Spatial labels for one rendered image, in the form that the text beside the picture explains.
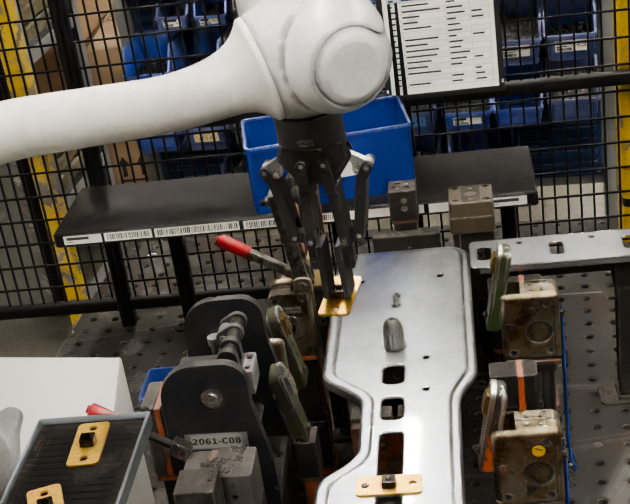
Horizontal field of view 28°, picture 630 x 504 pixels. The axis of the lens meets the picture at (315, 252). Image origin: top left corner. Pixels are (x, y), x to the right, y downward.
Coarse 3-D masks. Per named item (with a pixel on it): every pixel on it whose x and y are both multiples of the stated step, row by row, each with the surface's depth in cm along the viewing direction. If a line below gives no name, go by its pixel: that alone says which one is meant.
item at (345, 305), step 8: (336, 280) 150; (360, 280) 149; (336, 288) 147; (336, 296) 146; (352, 296) 146; (328, 304) 145; (336, 304) 145; (344, 304) 145; (352, 304) 144; (320, 312) 144; (328, 312) 144; (336, 312) 144; (344, 312) 143
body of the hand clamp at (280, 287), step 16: (272, 288) 199; (288, 288) 198; (272, 304) 197; (288, 304) 197; (304, 304) 197; (304, 320) 198; (304, 336) 199; (304, 352) 200; (320, 384) 207; (304, 400) 205; (320, 400) 205; (320, 416) 206; (320, 432) 207; (336, 448) 215; (336, 464) 211
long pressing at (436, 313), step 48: (384, 288) 204; (432, 288) 202; (336, 336) 192; (432, 336) 188; (336, 384) 180; (384, 384) 178; (432, 384) 177; (384, 432) 168; (432, 432) 166; (336, 480) 159; (432, 480) 157
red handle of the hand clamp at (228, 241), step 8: (216, 240) 195; (224, 240) 195; (232, 240) 195; (224, 248) 195; (232, 248) 195; (240, 248) 195; (248, 248) 196; (240, 256) 196; (248, 256) 196; (256, 256) 196; (264, 256) 196; (264, 264) 196; (272, 264) 196; (280, 264) 196; (280, 272) 197; (288, 272) 197
